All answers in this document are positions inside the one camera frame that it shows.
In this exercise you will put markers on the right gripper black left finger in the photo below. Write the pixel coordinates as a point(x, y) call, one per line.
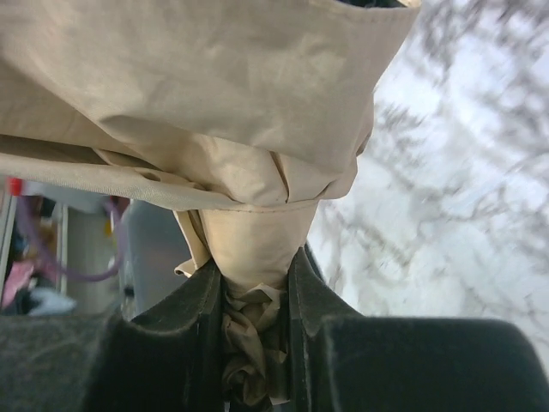
point(166, 359)

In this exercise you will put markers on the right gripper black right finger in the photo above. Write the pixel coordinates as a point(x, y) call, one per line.
point(344, 361)

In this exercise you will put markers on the beige umbrella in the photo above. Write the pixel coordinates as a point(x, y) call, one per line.
point(238, 116)

